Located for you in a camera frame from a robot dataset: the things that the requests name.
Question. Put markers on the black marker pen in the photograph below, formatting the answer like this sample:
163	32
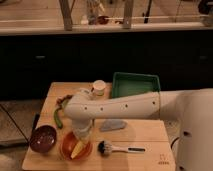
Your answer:
35	121

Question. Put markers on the green cucumber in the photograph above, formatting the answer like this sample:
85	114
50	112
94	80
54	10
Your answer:
60	105

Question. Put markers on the white paper cup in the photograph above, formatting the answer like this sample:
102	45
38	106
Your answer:
99	87

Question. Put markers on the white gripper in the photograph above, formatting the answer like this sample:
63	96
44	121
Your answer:
82	130

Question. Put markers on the green plastic tray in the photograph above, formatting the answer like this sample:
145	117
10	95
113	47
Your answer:
127	84

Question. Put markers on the orange-red bowl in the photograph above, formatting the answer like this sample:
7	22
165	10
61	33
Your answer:
67	145

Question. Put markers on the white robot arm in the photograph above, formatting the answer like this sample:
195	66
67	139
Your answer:
194	109

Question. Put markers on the dark maroon bowl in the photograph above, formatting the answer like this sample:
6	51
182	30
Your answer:
43	139

